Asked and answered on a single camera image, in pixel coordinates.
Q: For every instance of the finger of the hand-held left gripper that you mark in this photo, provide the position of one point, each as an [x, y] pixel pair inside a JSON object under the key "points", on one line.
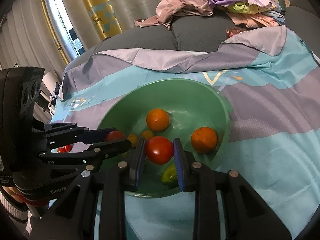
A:
{"points": [[95, 135], [115, 147]]}

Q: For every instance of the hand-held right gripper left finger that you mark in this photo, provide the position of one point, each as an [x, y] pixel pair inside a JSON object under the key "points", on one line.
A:
{"points": [[138, 162]]}

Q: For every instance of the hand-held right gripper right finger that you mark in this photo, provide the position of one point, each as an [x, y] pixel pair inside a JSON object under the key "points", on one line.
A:
{"points": [[178, 165]]}

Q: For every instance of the red tomato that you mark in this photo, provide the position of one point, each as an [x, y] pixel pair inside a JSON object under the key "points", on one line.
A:
{"points": [[68, 148], [61, 150], [159, 150], [114, 135]]}

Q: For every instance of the small yellow fruit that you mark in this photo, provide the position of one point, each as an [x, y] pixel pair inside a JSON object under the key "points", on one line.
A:
{"points": [[147, 134], [133, 138]]}

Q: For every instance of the orange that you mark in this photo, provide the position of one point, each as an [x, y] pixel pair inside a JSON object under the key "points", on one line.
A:
{"points": [[157, 119], [204, 140]]}

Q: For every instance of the green plastic bowl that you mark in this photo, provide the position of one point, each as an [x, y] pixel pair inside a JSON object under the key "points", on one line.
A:
{"points": [[180, 97]]}

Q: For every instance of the person's left forearm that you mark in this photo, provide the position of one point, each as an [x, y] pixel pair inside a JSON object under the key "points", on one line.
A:
{"points": [[10, 211]]}

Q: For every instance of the person's left hand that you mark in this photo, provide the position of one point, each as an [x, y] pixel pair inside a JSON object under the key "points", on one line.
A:
{"points": [[12, 193]]}

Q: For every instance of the pile of clothes on floor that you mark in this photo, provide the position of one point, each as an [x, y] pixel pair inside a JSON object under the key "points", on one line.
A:
{"points": [[57, 92]]}

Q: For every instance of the white box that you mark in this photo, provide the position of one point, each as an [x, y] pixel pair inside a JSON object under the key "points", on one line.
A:
{"points": [[50, 82]]}

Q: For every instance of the grey curtain with yellow band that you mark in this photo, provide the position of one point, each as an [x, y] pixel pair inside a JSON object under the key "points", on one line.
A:
{"points": [[22, 35]]}

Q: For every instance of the blue and grey striped blanket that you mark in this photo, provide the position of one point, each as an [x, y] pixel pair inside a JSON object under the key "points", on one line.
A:
{"points": [[262, 105]]}

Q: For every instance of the window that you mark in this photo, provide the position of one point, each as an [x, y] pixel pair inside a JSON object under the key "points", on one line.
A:
{"points": [[62, 17]]}

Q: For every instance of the yellow patterned curtain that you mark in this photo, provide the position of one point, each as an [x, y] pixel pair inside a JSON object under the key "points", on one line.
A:
{"points": [[100, 7]]}

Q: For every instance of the grey pleated curtain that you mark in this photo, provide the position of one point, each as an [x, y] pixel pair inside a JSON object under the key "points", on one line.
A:
{"points": [[140, 0]]}

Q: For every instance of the floral patterned cloth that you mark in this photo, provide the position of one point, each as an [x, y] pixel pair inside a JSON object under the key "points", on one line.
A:
{"points": [[235, 32]]}

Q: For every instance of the pink-brown garment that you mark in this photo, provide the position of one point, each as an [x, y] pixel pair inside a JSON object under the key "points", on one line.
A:
{"points": [[180, 5]]}

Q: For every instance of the peach cloth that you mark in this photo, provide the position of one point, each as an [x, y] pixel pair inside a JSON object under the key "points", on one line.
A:
{"points": [[255, 18]]}

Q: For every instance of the yellow-green cloth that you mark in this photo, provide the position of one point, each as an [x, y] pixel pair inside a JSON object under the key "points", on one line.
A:
{"points": [[240, 7]]}

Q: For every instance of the grey padded headboard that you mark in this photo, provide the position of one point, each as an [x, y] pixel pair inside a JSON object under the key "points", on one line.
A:
{"points": [[302, 12]]}

